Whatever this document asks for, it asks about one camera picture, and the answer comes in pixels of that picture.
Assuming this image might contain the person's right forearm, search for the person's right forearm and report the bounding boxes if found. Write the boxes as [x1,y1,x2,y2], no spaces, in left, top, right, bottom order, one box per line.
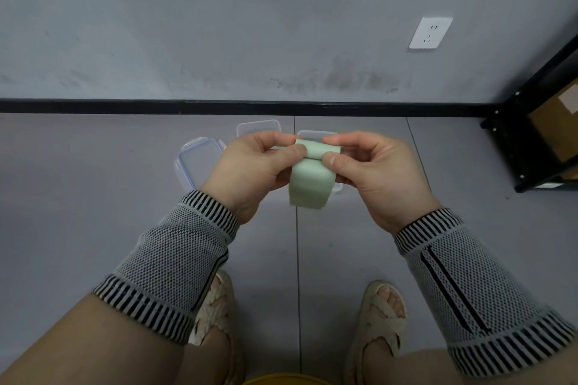
[394,208,578,385]

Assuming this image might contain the light green cloth strip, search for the light green cloth strip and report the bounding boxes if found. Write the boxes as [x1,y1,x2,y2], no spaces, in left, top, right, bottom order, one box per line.
[288,139,340,210]

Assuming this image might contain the beige woven sandal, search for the beige woven sandal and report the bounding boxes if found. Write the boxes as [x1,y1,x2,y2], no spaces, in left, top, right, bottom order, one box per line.
[188,269,247,385]
[343,280,408,385]

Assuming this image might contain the person's left forearm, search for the person's left forearm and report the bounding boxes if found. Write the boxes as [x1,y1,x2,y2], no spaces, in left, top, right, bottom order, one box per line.
[0,191,240,385]

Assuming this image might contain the clear container lid blue clips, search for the clear container lid blue clips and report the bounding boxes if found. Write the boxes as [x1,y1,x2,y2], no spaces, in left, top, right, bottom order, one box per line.
[174,137,227,192]

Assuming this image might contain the person's right hand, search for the person's right hand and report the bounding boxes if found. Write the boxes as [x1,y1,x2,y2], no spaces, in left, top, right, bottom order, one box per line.
[322,131,443,237]

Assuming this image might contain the person's left foot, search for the person's left foot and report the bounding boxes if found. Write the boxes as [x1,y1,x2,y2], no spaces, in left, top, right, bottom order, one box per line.
[183,274,233,385]

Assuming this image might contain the brown cardboard box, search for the brown cardboard box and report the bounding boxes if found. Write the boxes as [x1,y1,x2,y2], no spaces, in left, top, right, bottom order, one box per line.
[527,77,578,164]

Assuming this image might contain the yellow round object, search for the yellow round object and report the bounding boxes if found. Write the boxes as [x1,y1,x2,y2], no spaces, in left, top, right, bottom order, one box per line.
[243,373,333,385]

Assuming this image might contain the person's foot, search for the person's foot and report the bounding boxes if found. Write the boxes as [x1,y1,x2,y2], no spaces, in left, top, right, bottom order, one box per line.
[183,274,233,385]
[361,285,407,385]

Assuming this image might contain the grey striped knitted wrist sleeve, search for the grey striped knitted wrist sleeve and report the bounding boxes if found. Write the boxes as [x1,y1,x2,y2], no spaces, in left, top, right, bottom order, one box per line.
[394,208,577,378]
[92,190,240,346]

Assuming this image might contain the clear plastic container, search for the clear plastic container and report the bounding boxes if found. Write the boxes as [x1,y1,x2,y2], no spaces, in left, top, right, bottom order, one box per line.
[295,129,345,194]
[236,119,283,140]

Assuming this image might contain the person's left hand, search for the person's left hand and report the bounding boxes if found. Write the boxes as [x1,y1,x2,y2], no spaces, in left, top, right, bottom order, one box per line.
[199,131,309,225]

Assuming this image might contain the white wall socket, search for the white wall socket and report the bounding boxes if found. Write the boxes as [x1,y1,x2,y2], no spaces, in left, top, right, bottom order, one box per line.
[408,16,454,50]

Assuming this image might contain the black baseboard strip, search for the black baseboard strip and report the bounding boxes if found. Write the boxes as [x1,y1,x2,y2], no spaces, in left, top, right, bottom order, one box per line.
[0,98,499,119]

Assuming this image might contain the black metal shelf rack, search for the black metal shelf rack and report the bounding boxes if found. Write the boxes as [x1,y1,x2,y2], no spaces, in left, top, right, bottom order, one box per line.
[480,32,578,194]

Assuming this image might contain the person's right foot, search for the person's right foot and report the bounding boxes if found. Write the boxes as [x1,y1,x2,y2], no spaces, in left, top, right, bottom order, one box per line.
[361,285,407,385]

